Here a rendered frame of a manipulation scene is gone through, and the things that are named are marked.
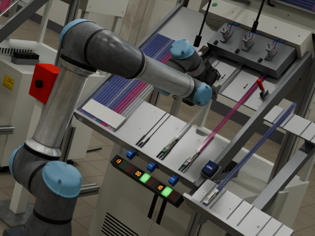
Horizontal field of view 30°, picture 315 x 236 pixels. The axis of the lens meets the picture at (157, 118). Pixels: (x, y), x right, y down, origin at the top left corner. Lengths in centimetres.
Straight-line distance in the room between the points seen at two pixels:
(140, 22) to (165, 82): 512
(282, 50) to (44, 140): 102
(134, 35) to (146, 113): 457
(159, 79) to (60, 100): 30
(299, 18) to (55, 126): 111
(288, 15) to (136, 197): 103
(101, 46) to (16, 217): 157
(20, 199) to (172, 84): 143
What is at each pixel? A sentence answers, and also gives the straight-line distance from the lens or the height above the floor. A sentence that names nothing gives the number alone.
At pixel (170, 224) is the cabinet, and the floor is 36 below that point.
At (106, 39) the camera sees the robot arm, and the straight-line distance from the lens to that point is 165.
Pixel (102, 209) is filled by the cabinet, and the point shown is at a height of 23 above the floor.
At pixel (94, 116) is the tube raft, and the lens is 240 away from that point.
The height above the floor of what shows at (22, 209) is 4.
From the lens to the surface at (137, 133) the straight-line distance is 229.
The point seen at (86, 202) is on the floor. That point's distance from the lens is 339.
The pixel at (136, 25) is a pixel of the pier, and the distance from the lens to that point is 685.
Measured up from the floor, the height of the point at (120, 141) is 71.
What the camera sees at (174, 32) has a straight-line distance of 261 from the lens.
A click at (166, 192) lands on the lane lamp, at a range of 210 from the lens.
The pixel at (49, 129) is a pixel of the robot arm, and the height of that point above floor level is 86.
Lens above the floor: 144
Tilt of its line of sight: 15 degrees down
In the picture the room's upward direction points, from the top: 17 degrees clockwise
